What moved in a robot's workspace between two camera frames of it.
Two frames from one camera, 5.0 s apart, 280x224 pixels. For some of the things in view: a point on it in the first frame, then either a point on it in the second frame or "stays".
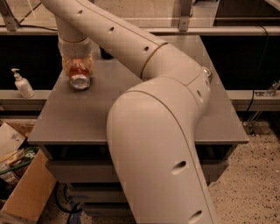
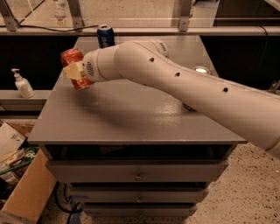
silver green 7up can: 206,74 stays
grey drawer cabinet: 73,131 stays
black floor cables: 76,209 stays
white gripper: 75,48 to 91,66
